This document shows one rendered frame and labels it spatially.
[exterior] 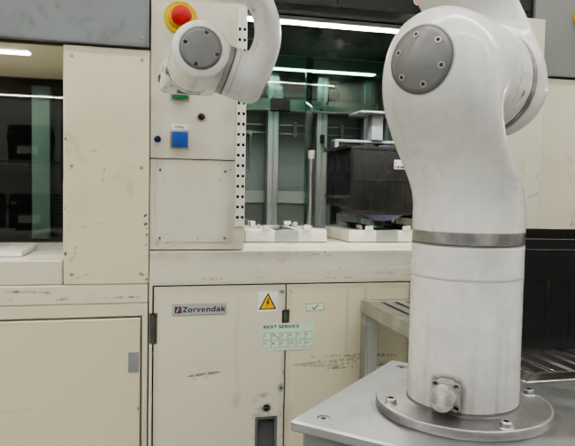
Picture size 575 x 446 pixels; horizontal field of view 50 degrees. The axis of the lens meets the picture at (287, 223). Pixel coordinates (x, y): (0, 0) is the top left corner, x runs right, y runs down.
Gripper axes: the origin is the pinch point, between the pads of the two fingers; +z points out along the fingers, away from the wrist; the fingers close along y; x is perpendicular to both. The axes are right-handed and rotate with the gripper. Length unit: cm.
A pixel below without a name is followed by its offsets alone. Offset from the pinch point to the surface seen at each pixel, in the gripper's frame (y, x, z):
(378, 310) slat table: 40, -44, -3
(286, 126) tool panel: 43, 3, 98
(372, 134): 53, -4, 37
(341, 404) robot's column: 14, -44, -57
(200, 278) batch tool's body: 4.2, -38.9, 8.9
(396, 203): 57, -23, 29
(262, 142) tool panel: 34, -3, 99
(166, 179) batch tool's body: -3.0, -18.1, 9.5
